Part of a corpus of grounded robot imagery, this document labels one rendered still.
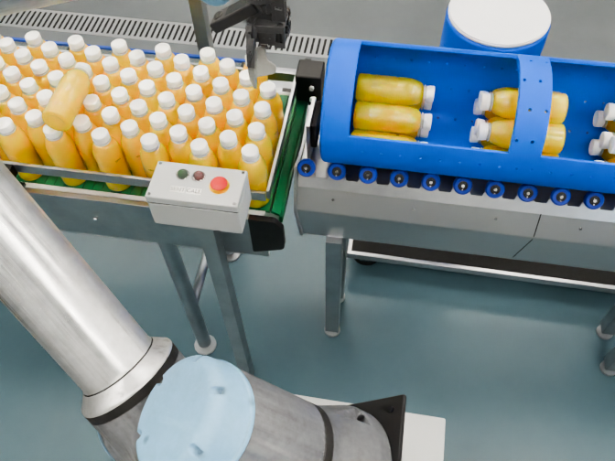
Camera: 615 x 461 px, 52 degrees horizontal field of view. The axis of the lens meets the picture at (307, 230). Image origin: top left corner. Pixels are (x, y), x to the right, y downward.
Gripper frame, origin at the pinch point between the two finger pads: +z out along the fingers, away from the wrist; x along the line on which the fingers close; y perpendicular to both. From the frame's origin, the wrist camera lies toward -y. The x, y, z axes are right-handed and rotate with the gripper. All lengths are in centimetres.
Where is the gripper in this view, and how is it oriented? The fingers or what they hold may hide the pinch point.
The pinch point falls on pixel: (258, 67)
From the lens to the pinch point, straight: 144.9
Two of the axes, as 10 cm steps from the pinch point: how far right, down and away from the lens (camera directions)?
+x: 1.6, -8.2, 5.5
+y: 9.9, 1.2, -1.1
